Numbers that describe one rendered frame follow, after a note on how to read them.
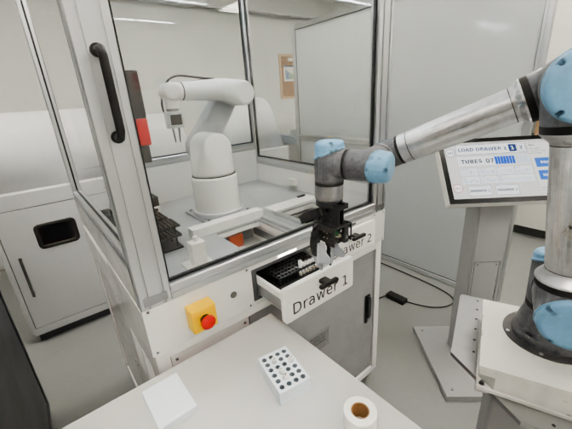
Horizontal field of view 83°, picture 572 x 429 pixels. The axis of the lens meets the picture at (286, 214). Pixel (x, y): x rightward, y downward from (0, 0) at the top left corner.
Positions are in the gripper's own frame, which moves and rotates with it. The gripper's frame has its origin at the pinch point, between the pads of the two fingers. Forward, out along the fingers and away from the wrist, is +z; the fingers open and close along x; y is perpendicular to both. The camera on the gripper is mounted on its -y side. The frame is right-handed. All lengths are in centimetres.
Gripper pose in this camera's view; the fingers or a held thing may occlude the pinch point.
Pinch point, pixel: (323, 262)
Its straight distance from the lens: 95.4
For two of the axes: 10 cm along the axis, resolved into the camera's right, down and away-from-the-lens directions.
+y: 6.3, 2.5, -7.3
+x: 7.7, -2.7, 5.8
